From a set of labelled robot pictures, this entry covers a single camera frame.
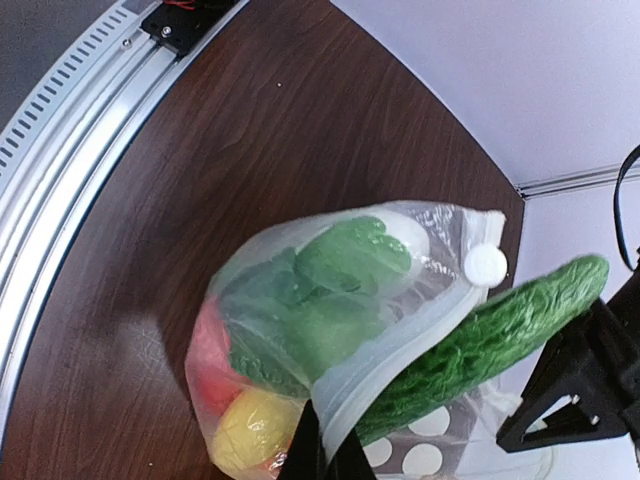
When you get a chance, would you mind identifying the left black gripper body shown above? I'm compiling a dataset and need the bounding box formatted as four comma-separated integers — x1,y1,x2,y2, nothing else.
496,269,639,453

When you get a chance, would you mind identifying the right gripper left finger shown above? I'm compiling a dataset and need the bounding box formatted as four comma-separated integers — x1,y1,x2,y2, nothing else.
279,401,327,480

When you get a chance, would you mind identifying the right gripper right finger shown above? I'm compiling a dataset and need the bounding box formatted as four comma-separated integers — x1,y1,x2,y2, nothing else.
329,430,376,480

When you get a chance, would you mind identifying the yellow toy squash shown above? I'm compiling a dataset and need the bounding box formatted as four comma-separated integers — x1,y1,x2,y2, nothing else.
208,389,304,479

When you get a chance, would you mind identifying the dark green toy cucumber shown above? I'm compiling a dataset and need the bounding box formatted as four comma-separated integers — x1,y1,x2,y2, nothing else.
355,255,609,446

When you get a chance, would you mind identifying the dotted clear zip bag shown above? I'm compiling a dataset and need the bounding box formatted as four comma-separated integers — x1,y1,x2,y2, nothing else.
185,201,553,479

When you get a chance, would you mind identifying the light green toy gourd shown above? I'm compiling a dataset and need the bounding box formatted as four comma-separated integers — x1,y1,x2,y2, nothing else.
295,216,412,295

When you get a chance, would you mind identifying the white toy radish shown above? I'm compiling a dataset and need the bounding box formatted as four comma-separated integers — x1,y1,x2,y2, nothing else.
372,208,430,278

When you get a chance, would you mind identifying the left aluminium frame post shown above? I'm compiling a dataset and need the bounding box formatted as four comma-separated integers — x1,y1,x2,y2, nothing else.
515,166,619,200

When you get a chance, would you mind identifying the left black cable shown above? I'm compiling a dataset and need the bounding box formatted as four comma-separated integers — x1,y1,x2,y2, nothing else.
613,144,640,274

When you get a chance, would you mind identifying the front aluminium rail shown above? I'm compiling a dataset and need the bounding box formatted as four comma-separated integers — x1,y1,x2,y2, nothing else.
0,0,251,431

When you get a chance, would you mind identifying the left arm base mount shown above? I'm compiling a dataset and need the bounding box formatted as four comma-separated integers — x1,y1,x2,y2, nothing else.
141,0,239,57

